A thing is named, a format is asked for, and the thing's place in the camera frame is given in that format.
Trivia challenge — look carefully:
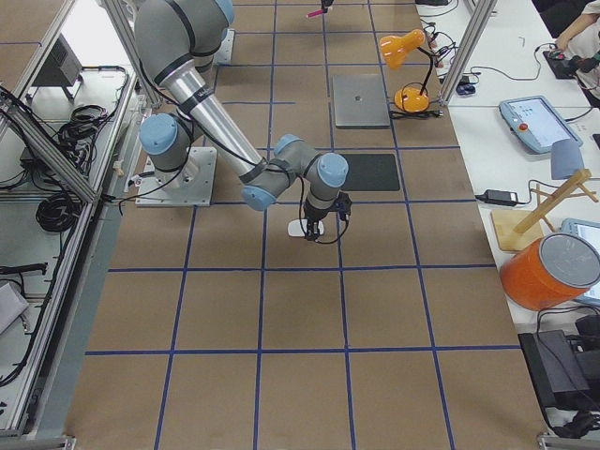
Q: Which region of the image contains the silver closed laptop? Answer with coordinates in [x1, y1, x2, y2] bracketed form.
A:
[332, 74, 390, 129]

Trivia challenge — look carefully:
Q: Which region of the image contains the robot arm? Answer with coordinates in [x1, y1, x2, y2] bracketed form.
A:
[134, 1, 352, 242]

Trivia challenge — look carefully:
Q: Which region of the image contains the black mousepad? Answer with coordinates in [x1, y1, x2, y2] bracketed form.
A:
[343, 153, 400, 191]

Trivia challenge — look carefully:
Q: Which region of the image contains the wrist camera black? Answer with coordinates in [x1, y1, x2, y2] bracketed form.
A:
[335, 191, 353, 222]

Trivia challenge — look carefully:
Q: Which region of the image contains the pink marker pen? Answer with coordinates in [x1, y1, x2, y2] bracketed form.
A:
[306, 9, 328, 19]

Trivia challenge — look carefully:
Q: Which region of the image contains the wooden stand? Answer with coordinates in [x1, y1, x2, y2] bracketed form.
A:
[491, 169, 599, 252]

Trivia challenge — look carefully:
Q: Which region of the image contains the black box device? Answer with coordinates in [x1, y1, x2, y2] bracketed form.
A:
[518, 330, 593, 411]

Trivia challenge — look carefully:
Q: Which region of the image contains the aluminium frame post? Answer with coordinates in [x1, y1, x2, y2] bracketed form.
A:
[439, 0, 497, 107]

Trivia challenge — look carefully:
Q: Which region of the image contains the black power adapter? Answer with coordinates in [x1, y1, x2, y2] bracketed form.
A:
[486, 189, 518, 206]

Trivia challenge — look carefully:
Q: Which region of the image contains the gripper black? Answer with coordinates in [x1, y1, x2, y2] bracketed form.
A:
[305, 213, 325, 242]

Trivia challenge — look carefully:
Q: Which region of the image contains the person at desk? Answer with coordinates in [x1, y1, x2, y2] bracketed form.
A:
[556, 1, 599, 73]

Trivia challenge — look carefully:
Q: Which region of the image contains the orange cylindrical container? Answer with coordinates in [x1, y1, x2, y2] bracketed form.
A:
[500, 232, 599, 311]

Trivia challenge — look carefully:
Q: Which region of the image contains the orange desk lamp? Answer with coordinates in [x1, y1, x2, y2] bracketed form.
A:
[379, 28, 431, 115]

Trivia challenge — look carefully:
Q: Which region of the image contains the white computer mouse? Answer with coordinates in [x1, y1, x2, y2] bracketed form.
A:
[287, 218, 306, 239]

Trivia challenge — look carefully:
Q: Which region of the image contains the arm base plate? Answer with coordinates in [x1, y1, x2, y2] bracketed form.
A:
[135, 146, 218, 207]
[213, 28, 235, 66]

